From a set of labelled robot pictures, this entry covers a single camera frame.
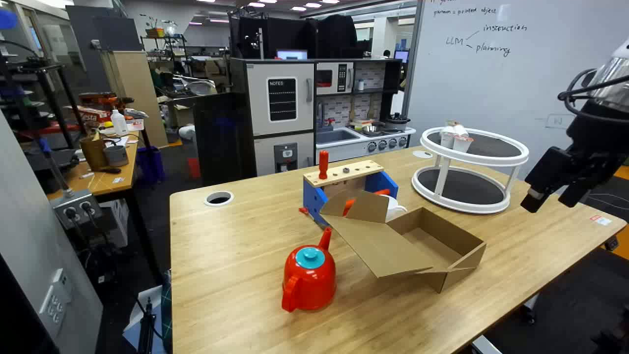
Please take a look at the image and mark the red toy teapot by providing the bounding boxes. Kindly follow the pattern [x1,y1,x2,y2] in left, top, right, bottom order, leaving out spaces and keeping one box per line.
[281,228,336,312]

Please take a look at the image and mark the white two-tier round stand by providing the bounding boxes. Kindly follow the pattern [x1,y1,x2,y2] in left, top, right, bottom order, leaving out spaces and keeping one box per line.
[411,125,529,214]

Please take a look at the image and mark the red toy peg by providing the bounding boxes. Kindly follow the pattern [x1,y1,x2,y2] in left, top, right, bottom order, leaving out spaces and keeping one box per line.
[318,149,328,178]

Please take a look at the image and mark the toy microwave oven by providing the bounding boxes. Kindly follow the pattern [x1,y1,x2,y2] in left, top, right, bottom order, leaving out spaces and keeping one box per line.
[314,62,354,94]

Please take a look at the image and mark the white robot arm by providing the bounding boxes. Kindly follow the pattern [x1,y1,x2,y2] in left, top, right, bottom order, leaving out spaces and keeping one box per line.
[521,41,629,212]

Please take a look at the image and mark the open cardboard box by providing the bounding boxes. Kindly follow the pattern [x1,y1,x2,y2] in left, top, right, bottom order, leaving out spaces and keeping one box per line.
[320,190,485,291]

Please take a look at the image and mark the wooden side desk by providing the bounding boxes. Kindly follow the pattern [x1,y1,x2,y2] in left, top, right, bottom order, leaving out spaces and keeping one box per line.
[65,135,138,198]

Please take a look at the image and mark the small cardboard box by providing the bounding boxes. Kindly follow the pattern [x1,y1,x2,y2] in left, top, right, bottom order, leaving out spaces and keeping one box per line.
[81,135,128,171]

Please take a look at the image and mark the white spray bottle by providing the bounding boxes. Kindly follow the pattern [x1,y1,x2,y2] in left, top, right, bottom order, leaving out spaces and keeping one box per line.
[110,108,128,135]

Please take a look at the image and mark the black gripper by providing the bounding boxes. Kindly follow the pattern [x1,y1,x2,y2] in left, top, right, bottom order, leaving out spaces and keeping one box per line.
[521,114,629,212]

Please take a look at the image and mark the white toy kitchen set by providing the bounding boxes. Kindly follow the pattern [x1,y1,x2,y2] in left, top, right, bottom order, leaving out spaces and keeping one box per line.
[230,58,415,175]

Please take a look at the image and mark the red white warning sticker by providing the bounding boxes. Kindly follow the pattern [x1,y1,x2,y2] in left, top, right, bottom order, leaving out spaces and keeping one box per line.
[596,216,611,226]

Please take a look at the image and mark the whiteboard with writing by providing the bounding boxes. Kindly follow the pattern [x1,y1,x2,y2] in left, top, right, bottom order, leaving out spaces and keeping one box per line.
[407,0,629,159]

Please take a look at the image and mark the white cup on stand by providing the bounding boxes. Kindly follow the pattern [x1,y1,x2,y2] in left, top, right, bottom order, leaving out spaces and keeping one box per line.
[454,123,474,151]
[440,123,454,147]

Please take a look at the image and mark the blue wooden toy bench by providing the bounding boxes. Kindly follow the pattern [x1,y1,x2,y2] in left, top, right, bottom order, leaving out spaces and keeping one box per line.
[301,159,399,226]

